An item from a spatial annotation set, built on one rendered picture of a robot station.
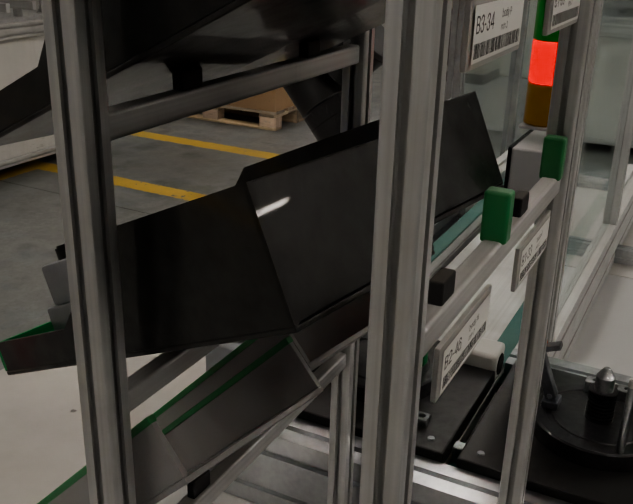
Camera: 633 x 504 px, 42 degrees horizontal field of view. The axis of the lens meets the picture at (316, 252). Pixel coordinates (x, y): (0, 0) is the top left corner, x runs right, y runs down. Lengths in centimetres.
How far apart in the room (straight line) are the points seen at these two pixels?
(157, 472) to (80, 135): 21
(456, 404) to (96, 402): 58
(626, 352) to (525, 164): 49
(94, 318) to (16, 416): 75
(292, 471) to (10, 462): 36
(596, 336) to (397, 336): 110
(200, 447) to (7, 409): 56
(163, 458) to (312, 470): 44
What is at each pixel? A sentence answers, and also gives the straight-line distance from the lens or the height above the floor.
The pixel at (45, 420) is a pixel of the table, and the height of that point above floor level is 86.
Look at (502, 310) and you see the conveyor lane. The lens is 134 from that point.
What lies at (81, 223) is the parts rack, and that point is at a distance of 42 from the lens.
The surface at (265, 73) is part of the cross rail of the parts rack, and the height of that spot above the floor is 139.
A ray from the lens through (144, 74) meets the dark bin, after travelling 45.
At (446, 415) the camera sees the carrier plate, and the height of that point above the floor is 97.
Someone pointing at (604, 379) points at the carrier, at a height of 104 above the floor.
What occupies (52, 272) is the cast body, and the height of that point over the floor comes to 125.
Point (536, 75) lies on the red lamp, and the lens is 103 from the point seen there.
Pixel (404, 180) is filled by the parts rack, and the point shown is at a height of 139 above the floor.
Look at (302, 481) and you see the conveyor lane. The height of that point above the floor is 91.
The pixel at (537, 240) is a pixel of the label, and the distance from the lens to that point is 58.
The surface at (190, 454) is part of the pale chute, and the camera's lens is 70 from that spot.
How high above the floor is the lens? 148
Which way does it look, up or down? 22 degrees down
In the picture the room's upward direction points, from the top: 1 degrees clockwise
